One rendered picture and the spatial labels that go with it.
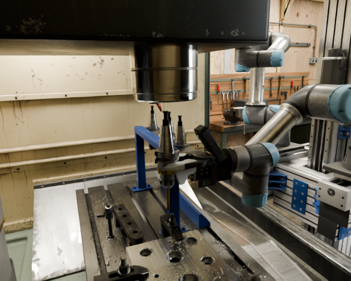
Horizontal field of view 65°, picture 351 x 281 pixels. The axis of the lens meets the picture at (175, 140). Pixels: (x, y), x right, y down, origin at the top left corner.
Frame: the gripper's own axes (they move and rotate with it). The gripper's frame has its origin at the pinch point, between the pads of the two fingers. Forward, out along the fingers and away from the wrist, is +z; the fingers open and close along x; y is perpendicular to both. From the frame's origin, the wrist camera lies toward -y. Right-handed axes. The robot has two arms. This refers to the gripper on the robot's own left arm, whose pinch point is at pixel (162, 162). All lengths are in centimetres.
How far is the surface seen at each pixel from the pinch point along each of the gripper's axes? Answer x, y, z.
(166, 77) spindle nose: -7.7, -21.5, 1.4
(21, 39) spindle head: -12.0, -27.9, 27.2
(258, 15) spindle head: -12.5, -33.9, -17.8
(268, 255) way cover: 13, 51, -50
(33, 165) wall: 101, 27, 41
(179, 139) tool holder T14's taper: 23.9, 0.8, -14.5
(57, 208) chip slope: 84, 48, 31
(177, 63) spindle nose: -8.0, -24.2, -1.0
